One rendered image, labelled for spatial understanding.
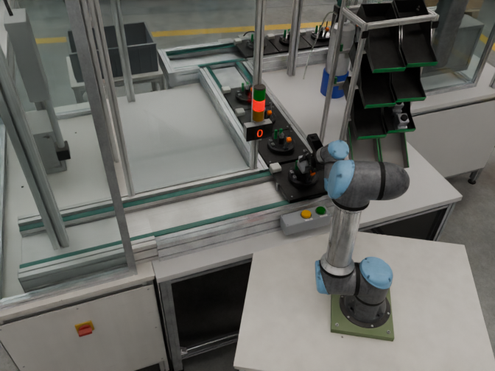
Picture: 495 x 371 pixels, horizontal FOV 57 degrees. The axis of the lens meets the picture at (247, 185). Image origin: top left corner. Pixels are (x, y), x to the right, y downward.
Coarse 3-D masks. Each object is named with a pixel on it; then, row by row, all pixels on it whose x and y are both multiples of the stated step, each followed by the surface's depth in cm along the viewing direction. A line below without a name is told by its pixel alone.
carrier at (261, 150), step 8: (272, 136) 233; (280, 136) 226; (296, 136) 237; (264, 144) 231; (272, 144) 225; (280, 144) 228; (296, 144) 231; (304, 144) 232; (264, 152) 226; (272, 152) 226; (280, 152) 224; (288, 152) 225; (296, 152) 226; (264, 160) 222; (272, 160) 221; (280, 160) 221; (288, 160) 222
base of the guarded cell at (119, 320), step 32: (96, 288) 178; (128, 288) 185; (0, 320) 169; (32, 320) 175; (64, 320) 182; (96, 320) 189; (128, 320) 197; (160, 320) 207; (32, 352) 188; (64, 352) 196; (96, 352) 204; (128, 352) 213; (160, 352) 222
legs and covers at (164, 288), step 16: (432, 208) 224; (448, 208) 227; (384, 224) 216; (400, 224) 277; (416, 224) 262; (432, 224) 240; (432, 240) 243; (208, 272) 193; (160, 288) 189; (160, 304) 206; (176, 336) 216; (224, 336) 238; (176, 352) 227; (192, 352) 231; (176, 368) 236
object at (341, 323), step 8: (336, 296) 175; (344, 296) 175; (336, 304) 173; (344, 304) 172; (336, 312) 170; (344, 312) 170; (336, 320) 168; (344, 320) 168; (352, 320) 167; (384, 320) 168; (392, 320) 168; (336, 328) 165; (344, 328) 165; (352, 328) 165; (360, 328) 165; (368, 328) 166; (376, 328) 166; (384, 328) 166; (392, 328) 166; (368, 336) 165; (376, 336) 164; (384, 336) 163; (392, 336) 163
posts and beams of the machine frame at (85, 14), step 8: (80, 0) 180; (80, 8) 182; (88, 16) 184; (88, 24) 186; (88, 32) 188; (88, 40) 191; (88, 48) 192; (96, 56) 195; (96, 64) 198; (96, 72) 200; (96, 80) 204; (104, 96) 208; (104, 104) 211; (104, 112) 215; (112, 128) 221; (112, 136) 223; (112, 144) 226; (112, 152) 231
